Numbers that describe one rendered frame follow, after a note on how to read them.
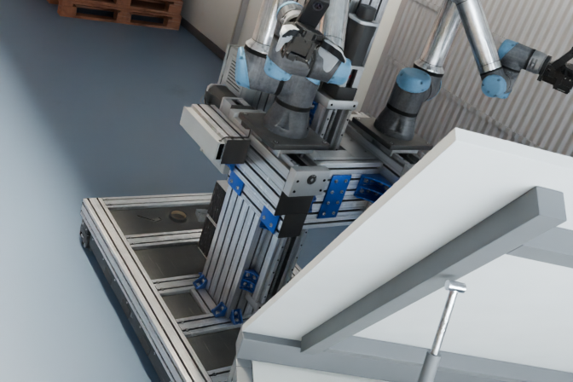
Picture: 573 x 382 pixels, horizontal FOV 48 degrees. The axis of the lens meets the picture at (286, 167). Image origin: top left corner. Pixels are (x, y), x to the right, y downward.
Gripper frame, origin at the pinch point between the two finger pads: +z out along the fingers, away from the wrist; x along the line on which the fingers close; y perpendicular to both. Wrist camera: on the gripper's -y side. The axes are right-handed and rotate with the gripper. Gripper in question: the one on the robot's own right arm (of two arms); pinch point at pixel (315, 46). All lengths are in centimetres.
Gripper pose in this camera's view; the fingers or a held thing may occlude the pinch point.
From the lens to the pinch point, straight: 137.2
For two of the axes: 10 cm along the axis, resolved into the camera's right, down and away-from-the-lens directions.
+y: -4.2, 8.3, 3.8
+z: 1.2, 4.6, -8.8
